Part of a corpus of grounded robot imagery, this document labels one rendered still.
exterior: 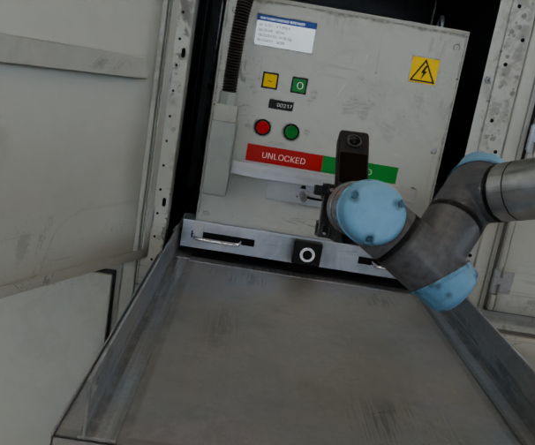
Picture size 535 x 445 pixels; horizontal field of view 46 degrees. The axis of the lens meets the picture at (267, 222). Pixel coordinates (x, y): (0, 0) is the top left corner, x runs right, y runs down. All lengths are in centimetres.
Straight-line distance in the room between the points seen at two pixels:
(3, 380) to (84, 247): 41
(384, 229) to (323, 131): 62
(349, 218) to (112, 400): 35
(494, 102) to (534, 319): 47
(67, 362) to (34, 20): 73
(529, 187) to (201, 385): 47
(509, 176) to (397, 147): 57
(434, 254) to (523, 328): 74
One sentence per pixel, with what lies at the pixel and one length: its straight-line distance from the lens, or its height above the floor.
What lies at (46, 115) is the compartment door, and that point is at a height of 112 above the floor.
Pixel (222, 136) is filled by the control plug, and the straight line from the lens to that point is 121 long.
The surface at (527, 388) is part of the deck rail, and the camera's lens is 97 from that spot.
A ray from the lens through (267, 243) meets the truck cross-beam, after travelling 135.
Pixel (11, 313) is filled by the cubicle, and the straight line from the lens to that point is 144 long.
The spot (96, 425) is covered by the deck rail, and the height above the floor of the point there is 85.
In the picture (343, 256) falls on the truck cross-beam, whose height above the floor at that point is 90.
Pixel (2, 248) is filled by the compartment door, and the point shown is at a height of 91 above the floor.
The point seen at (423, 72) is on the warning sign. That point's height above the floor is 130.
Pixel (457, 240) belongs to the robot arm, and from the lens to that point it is 80.
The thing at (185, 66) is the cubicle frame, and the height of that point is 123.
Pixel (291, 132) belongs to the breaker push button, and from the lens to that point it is 131.
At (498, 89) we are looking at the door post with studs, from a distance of 135.
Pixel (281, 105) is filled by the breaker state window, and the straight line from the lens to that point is 132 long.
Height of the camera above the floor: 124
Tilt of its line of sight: 13 degrees down
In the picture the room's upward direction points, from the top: 10 degrees clockwise
